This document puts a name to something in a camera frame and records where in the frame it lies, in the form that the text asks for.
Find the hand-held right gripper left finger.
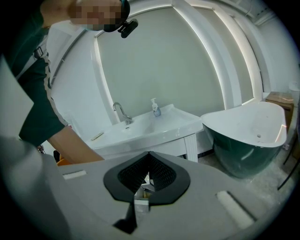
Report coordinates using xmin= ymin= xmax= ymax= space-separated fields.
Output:
xmin=58 ymin=151 xmax=150 ymax=240

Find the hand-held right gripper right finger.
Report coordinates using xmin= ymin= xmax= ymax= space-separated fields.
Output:
xmin=131 ymin=151 xmax=279 ymax=240

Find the white cabinet drawer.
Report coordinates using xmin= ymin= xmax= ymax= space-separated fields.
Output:
xmin=134 ymin=179 xmax=154 ymax=206

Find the person's left forearm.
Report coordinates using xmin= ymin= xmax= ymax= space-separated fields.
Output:
xmin=46 ymin=126 xmax=105 ymax=166

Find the white vanity cabinet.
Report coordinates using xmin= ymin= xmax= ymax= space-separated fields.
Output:
xmin=98 ymin=130 xmax=204 ymax=164

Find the white and green bathtub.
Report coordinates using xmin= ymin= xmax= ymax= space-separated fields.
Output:
xmin=201 ymin=101 xmax=288 ymax=179

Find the white ceramic sink basin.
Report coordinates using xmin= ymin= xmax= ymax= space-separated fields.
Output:
xmin=84 ymin=105 xmax=203 ymax=157

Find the chrome faucet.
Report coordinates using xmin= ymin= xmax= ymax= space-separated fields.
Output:
xmin=112 ymin=102 xmax=134 ymax=126

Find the white pump soap bottle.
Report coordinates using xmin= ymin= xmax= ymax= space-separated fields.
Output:
xmin=150 ymin=97 xmax=162 ymax=117

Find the person's green printed shirt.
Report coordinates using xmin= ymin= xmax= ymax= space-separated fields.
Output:
xmin=7 ymin=9 xmax=68 ymax=147

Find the cardboard box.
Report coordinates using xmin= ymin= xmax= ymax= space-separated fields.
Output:
xmin=264 ymin=91 xmax=295 ymax=132

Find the person's head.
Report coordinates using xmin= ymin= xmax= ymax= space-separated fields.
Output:
xmin=39 ymin=0 xmax=131 ymax=32

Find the black head-mounted camera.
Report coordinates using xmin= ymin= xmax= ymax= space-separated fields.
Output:
xmin=118 ymin=18 xmax=139 ymax=39

